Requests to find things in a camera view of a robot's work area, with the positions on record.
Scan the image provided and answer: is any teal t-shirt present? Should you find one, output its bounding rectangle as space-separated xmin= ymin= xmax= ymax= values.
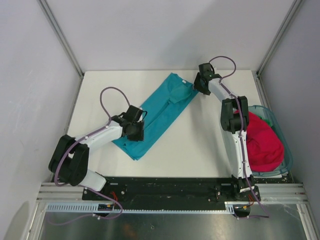
xmin=113 ymin=73 xmax=198 ymax=160

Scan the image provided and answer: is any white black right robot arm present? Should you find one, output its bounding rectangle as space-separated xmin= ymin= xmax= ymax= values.
xmin=194 ymin=62 xmax=254 ymax=201

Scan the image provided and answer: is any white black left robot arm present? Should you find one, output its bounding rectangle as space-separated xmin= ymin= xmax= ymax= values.
xmin=48 ymin=105 xmax=148 ymax=200

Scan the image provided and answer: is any clear blue plastic bin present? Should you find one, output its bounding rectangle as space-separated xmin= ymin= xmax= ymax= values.
xmin=246 ymin=105 xmax=293 ymax=178

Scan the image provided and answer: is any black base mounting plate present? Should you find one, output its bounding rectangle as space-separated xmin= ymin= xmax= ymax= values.
xmin=82 ymin=177 xmax=261 ymax=210

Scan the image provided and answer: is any green t-shirt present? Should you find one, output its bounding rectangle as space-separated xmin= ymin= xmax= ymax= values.
xmin=263 ymin=119 xmax=273 ymax=127

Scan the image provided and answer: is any magenta red t-shirt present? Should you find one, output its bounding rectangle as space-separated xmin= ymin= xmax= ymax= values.
xmin=242 ymin=112 xmax=285 ymax=174

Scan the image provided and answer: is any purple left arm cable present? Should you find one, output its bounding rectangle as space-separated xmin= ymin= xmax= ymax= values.
xmin=47 ymin=86 xmax=131 ymax=226

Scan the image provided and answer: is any right aluminium corner post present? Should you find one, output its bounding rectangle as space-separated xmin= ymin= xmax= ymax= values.
xmin=256 ymin=0 xmax=305 ymax=76

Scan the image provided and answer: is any aluminium corner post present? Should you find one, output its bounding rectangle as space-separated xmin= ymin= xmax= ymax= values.
xmin=37 ymin=0 xmax=85 ymax=77
xmin=256 ymin=0 xmax=305 ymax=76

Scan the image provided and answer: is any white slotted cable duct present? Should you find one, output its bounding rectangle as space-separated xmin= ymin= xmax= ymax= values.
xmin=46 ymin=202 xmax=251 ymax=216

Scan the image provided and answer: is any aluminium frame rail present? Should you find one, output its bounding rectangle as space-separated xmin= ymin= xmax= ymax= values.
xmin=36 ymin=182 xmax=84 ymax=203

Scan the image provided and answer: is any left aluminium corner post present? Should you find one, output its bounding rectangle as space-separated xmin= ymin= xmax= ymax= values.
xmin=37 ymin=0 xmax=85 ymax=77

